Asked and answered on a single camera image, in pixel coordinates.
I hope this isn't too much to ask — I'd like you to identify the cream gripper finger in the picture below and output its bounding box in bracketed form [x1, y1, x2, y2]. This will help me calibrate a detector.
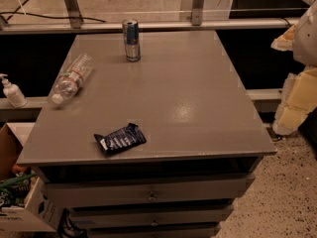
[270, 25, 296, 52]
[272, 66, 317, 136]

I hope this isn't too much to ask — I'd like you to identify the red bull can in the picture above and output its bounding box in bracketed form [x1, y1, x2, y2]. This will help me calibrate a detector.
[122, 19, 141, 61]

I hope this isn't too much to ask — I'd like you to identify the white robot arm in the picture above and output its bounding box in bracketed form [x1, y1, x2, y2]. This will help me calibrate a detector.
[271, 1, 317, 136]

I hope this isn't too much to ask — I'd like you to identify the dark blue rxbar wrapper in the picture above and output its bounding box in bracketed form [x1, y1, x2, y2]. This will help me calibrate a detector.
[94, 123, 147, 156]

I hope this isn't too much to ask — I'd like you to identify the grey drawer cabinet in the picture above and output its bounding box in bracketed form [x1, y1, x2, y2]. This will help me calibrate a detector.
[19, 31, 275, 238]

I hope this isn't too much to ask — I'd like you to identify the clear plastic water bottle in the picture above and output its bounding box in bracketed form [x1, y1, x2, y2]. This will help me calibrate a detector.
[52, 53, 93, 104]

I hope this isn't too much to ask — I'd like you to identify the white pump dispenser bottle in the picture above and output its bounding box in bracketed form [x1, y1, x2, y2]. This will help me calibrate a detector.
[0, 73, 27, 108]

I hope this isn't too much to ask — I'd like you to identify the cardboard box with items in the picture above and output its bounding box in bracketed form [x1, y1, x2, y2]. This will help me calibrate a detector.
[0, 123, 62, 232]

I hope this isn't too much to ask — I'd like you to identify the metal frame rail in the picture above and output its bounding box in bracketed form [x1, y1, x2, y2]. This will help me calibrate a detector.
[1, 0, 316, 35]

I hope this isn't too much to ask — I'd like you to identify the black cable behind table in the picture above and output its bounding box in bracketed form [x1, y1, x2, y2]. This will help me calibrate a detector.
[0, 0, 107, 24]

